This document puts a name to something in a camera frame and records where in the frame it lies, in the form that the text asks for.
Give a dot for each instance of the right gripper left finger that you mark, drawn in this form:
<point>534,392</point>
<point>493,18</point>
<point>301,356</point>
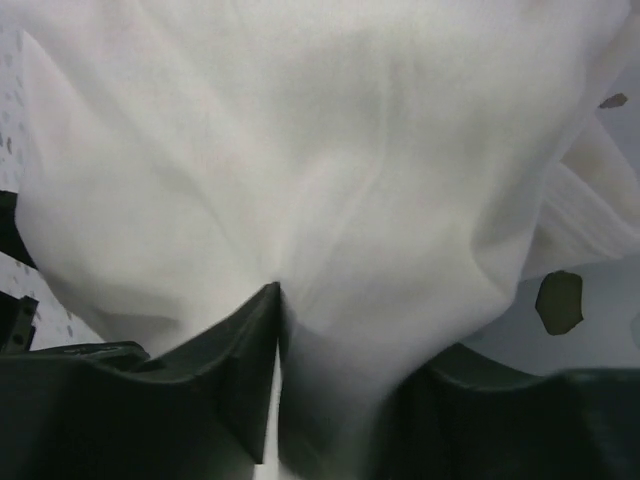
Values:
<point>111,411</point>

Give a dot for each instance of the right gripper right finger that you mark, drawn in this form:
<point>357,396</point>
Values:
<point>464,416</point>

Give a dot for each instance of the white t shirt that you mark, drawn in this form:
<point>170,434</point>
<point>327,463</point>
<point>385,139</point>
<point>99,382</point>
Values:
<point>397,167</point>

